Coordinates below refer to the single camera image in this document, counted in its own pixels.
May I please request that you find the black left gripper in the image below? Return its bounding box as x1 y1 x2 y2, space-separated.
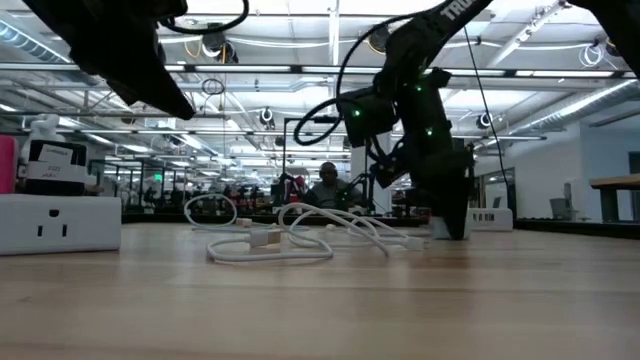
22 0 196 120

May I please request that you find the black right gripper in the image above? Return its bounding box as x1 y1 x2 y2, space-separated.
399 74 474 240

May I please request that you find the light blue charger cube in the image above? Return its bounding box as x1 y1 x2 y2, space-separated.
429 214 472 241

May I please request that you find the white USB charging hub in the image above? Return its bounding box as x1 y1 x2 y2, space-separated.
468 207 515 233

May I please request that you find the black charger with white label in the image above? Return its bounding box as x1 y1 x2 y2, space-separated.
23 139 89 197

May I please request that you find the white power strip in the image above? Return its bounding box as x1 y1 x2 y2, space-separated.
0 193 123 257

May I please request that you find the pink USB charger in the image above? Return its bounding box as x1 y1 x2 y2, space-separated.
0 134 19 195

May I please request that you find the white pillar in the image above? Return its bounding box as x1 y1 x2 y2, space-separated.
349 132 394 214

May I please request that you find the ceiling light bar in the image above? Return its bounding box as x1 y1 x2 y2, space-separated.
164 63 631 79

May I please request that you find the grey chair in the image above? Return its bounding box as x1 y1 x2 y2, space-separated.
549 197 574 221

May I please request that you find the person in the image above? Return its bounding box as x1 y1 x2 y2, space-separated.
305 161 361 211

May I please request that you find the black gantry stand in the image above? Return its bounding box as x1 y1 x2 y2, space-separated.
282 115 351 201

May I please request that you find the red background object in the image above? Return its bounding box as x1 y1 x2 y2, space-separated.
284 175 306 204

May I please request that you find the wooden side table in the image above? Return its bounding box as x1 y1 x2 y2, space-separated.
589 174 640 224

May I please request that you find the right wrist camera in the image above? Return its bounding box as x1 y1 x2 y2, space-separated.
369 144 416 190

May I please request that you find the black ceiling cable reel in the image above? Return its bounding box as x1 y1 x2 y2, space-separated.
199 29 239 65

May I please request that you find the thin black hanging cable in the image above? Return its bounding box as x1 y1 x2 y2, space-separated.
462 24 517 209

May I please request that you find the black aluminium table frame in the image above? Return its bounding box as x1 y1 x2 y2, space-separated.
121 212 640 240

